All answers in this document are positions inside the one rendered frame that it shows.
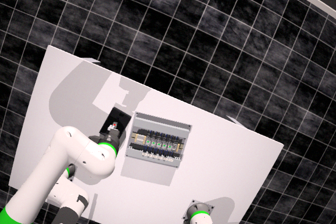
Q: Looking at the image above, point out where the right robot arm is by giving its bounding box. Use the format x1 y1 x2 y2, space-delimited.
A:
184 203 213 224

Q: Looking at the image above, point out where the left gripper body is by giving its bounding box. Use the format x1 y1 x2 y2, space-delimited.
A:
88 129 120 154

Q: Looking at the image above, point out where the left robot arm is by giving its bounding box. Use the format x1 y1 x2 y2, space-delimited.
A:
0 126 117 224

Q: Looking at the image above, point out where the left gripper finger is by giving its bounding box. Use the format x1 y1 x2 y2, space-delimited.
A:
108 125 117 131

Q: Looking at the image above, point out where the grey relay panel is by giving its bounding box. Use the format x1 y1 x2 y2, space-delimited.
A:
125 112 191 168

